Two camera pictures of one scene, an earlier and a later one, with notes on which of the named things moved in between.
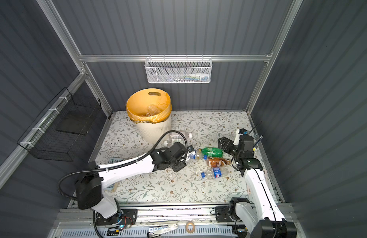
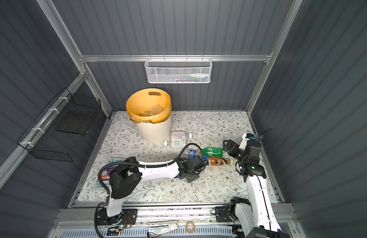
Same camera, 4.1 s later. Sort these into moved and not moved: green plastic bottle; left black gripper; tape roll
Moved: left black gripper
Not moved: tape roll; green plastic bottle
